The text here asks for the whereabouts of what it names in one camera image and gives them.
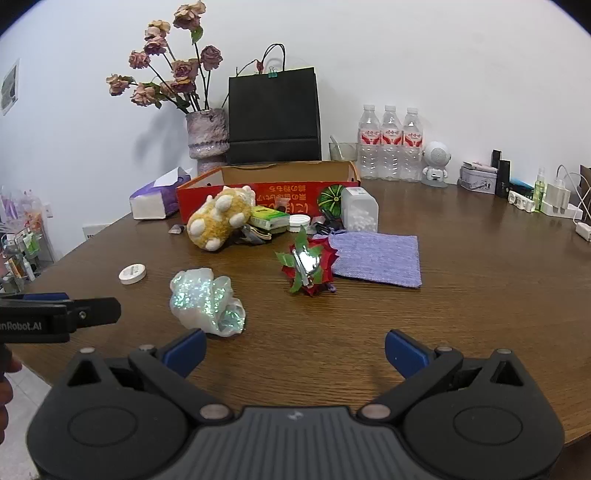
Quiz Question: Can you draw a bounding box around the white round tape roll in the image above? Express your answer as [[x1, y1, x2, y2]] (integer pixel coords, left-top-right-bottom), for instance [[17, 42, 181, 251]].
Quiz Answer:
[[119, 263, 147, 285]]

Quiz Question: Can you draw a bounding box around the green spray bottle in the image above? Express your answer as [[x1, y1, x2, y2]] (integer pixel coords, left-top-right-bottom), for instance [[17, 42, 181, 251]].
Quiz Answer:
[[532, 168, 547, 212]]

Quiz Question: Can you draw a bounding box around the black paper bag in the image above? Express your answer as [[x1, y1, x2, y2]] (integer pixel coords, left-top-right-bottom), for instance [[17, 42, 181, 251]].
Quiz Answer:
[[226, 43, 322, 165]]

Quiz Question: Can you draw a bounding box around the white plastic clip holder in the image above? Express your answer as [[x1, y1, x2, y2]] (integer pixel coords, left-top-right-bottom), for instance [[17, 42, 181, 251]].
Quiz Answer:
[[508, 190, 536, 212]]

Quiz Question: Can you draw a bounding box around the white tin box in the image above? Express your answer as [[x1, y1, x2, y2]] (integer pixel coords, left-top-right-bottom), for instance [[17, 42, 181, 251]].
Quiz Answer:
[[458, 161, 499, 195]]

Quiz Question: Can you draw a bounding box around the yellow plush toy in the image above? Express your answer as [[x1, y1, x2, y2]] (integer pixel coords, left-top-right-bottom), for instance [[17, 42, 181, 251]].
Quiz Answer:
[[187, 185, 256, 251]]

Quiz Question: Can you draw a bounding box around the white robot figure speaker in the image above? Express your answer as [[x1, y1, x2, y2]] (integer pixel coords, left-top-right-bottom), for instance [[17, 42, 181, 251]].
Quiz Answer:
[[421, 141, 451, 188]]

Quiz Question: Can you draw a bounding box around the mottled purple ceramic vase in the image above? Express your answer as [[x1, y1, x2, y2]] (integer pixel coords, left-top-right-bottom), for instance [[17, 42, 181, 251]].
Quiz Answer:
[[186, 108, 230, 175]]

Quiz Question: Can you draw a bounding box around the glass cup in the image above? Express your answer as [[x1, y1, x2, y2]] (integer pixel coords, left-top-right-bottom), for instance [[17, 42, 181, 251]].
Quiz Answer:
[[329, 141, 359, 162]]

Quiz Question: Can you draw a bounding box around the dried pink rose bouquet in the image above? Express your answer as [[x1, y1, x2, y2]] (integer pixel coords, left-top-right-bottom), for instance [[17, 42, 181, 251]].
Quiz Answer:
[[106, 0, 224, 114]]

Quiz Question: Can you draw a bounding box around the dried rose bud stem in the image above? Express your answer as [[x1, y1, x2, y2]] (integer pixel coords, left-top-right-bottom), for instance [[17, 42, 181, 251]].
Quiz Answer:
[[222, 58, 265, 108]]

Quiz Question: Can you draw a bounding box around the white charger block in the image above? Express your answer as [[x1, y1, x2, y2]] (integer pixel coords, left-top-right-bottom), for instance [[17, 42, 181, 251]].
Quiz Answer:
[[540, 180, 584, 221]]

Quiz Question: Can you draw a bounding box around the red cardboard box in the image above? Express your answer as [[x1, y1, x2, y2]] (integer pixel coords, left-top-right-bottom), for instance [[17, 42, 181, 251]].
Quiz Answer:
[[176, 161, 362, 227]]

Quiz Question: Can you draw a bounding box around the person's left hand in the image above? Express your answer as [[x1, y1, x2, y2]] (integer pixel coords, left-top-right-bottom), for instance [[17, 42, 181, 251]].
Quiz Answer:
[[0, 344, 23, 432]]

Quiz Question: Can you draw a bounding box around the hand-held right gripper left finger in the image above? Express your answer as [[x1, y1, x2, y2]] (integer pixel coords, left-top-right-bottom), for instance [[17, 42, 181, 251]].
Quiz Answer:
[[55, 329, 236, 425]]

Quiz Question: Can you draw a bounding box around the clear jar of white pellets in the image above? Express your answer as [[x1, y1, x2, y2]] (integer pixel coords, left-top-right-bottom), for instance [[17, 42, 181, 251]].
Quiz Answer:
[[341, 187, 379, 233]]

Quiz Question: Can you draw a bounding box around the purple tissue pack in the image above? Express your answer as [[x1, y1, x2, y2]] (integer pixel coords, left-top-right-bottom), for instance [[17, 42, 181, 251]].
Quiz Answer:
[[129, 167, 194, 220]]

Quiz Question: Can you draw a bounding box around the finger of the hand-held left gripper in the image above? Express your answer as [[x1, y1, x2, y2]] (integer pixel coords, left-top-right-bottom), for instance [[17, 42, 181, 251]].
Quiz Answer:
[[0, 292, 70, 306], [67, 297, 122, 330]]

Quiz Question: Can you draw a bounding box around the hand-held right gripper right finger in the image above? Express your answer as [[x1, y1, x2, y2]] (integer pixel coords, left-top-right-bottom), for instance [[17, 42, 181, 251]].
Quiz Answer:
[[358, 329, 527, 423]]

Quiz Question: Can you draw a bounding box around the purple knitted cloth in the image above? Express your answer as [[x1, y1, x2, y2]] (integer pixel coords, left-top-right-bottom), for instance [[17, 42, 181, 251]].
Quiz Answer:
[[314, 232, 423, 289]]

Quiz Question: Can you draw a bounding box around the green packet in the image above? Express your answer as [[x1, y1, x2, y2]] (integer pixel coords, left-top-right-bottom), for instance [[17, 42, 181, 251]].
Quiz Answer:
[[249, 206, 291, 232]]

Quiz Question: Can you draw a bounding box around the white charger cable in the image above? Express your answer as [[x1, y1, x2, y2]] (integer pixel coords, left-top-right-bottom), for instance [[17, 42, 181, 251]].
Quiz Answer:
[[554, 165, 591, 227]]

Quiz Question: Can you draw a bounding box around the red foil flower decoration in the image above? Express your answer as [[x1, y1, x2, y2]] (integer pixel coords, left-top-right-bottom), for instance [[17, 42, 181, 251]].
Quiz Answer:
[[276, 229, 339, 297]]

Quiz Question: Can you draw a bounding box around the black cable plug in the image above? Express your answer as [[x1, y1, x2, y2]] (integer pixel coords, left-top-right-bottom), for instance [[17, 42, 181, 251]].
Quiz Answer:
[[313, 213, 345, 236]]

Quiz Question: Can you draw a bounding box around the rack of small goods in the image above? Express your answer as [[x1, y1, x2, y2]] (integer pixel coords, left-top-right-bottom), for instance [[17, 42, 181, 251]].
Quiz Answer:
[[0, 185, 56, 294]]

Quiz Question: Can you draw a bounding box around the black rectangular box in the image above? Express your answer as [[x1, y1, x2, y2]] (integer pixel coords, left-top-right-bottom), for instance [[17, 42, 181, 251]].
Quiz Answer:
[[495, 159, 512, 198]]

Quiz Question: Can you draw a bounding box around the dark wrapper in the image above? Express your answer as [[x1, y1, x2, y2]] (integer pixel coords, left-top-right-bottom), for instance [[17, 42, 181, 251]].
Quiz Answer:
[[233, 227, 274, 246]]

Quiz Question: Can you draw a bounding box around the iridescent plastic wrap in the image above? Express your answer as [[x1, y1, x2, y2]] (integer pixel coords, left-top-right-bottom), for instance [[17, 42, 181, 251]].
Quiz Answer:
[[169, 268, 246, 337]]

